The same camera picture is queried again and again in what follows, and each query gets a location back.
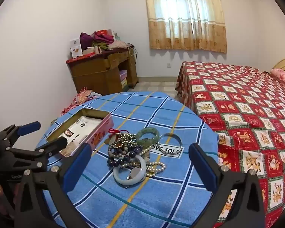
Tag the pink tin box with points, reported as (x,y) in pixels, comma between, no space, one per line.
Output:
(97,137)

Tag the silver bangle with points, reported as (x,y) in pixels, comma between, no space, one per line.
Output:
(168,135)

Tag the beige window curtain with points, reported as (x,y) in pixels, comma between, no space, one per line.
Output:
(185,16)

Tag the heap of colourful clothes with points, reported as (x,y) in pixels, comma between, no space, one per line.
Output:
(80,98)

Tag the white cloth label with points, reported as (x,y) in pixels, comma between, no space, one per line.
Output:
(167,151)

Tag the white paper packet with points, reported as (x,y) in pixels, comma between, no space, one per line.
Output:
(80,128)

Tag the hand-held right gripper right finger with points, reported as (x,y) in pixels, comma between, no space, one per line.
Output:
(201,168)

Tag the purple box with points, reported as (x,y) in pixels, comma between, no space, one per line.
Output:
(123,74)

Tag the white jade bangle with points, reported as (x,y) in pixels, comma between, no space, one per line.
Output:
(117,175)

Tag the green jade bangle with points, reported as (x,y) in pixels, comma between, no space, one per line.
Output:
(138,136)

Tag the blue plaid tablecloth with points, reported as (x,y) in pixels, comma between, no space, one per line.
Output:
(144,114)

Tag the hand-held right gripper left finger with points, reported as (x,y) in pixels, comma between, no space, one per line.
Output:
(77,168)

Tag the purple cloth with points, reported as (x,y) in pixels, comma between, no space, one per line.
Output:
(86,40)

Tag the flat red box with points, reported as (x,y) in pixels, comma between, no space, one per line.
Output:
(79,58)

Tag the small beige box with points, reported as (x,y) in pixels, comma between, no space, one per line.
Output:
(88,51)

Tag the yellow box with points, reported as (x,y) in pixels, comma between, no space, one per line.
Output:
(124,83)

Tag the pile of clothes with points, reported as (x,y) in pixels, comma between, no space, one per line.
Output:
(109,44)

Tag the white cardboard box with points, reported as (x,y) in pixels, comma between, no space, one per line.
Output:
(76,47)

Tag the red patterned bed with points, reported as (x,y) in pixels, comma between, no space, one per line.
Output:
(239,104)

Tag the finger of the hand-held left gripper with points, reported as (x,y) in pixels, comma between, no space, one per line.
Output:
(53,147)
(28,127)

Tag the wooden desk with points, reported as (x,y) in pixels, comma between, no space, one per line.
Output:
(92,78)

